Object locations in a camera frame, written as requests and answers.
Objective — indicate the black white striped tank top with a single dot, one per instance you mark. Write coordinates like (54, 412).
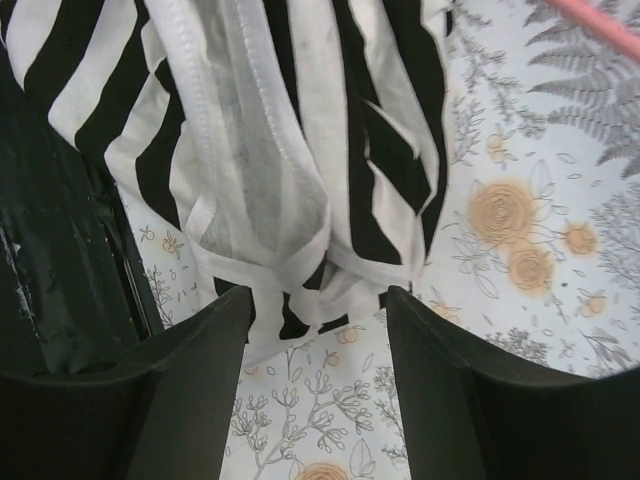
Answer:
(300, 146)

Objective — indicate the pink wire hanger front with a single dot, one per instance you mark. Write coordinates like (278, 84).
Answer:
(604, 26)

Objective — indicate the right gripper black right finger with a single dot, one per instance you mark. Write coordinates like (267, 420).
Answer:
(471, 410)

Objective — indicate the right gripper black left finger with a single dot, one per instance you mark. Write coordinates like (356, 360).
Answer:
(160, 410)

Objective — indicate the floral tablecloth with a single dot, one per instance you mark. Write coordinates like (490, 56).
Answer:
(513, 236)

